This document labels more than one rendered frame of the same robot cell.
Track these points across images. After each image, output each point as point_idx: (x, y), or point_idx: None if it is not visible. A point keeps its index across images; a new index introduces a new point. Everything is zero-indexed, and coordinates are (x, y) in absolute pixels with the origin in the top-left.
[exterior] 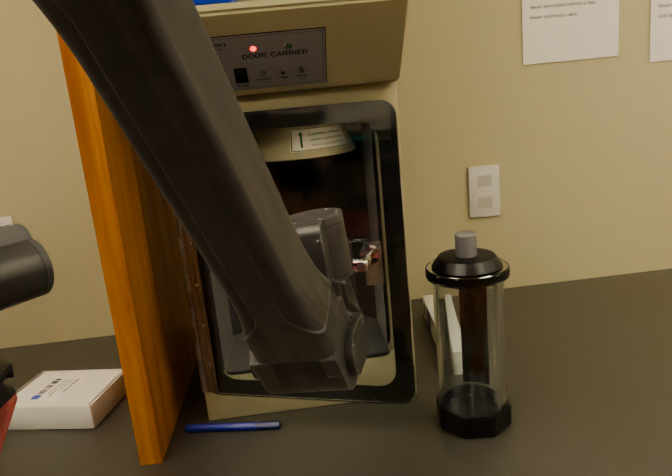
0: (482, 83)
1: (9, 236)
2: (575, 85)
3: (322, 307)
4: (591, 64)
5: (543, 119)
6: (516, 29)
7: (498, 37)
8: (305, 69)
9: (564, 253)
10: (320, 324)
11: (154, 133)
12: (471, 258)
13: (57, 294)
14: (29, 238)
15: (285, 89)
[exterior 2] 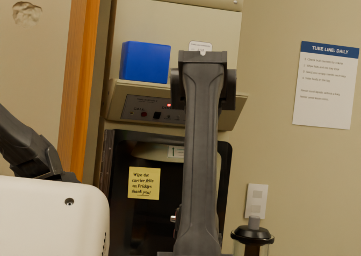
0: (265, 130)
1: (71, 177)
2: (322, 143)
3: (217, 222)
4: (333, 132)
5: (300, 161)
6: (290, 101)
7: (279, 104)
8: None
9: (302, 253)
10: (216, 228)
11: None
12: (256, 229)
13: None
14: (76, 179)
15: (175, 125)
